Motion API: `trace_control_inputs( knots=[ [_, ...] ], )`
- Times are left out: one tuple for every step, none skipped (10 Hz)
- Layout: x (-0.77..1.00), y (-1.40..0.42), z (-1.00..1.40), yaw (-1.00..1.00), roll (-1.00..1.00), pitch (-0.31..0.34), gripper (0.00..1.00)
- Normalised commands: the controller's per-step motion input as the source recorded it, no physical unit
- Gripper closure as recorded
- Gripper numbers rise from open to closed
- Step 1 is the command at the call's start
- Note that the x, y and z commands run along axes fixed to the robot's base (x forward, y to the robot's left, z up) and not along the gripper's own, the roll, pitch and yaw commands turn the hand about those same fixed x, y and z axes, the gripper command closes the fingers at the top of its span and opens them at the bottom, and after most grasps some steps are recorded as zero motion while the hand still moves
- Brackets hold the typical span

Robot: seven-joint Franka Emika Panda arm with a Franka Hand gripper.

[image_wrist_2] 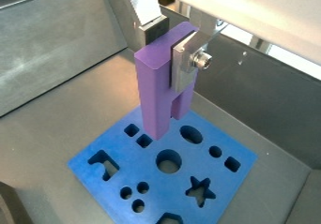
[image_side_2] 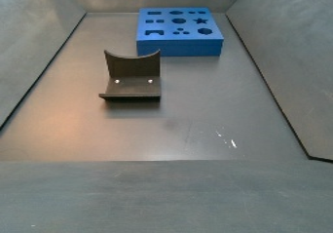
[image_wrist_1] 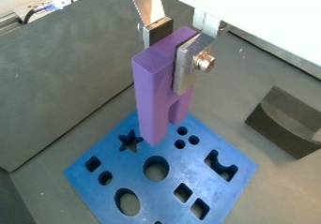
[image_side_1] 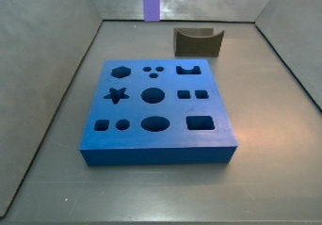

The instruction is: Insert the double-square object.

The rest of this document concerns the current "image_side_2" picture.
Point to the blue shape-sorter block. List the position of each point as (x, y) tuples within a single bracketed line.
[(180, 32)]

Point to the black curved holder stand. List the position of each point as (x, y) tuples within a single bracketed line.
[(134, 76)]

